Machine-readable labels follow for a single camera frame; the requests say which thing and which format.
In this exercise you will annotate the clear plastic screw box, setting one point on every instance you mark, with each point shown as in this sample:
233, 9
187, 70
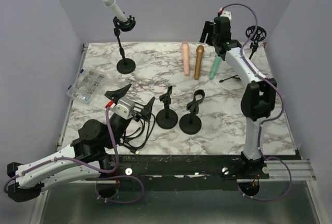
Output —
87, 85

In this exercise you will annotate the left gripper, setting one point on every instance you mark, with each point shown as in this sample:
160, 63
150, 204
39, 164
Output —
146, 112

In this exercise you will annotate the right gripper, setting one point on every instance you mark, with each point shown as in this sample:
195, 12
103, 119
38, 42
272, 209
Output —
209, 29

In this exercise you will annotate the white microphone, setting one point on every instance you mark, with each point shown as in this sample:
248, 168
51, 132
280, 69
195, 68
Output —
112, 4

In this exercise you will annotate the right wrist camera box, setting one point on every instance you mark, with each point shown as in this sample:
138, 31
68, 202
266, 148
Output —
224, 13

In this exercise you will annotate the black round-base clamp stand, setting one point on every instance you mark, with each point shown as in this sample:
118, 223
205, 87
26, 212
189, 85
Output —
190, 123

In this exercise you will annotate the black round-base shock-mount stand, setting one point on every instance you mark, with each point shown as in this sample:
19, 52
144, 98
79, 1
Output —
125, 65

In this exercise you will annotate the gold microphone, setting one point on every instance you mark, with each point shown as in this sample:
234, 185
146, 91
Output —
199, 56

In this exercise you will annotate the black tripod shock-mount stand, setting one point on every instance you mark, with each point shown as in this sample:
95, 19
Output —
255, 36

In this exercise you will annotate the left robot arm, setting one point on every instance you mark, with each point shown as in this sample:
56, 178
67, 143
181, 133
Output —
93, 155

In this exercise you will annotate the pink microphone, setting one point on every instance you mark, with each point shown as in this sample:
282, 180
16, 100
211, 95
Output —
185, 55

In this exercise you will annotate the black front mounting rail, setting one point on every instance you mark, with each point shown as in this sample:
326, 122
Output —
192, 173

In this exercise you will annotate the green microphone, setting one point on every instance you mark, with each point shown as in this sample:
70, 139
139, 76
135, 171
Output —
215, 66

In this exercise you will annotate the black round-base clip stand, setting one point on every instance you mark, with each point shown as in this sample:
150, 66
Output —
166, 118

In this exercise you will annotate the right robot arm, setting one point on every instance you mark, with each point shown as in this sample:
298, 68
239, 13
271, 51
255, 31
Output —
258, 100

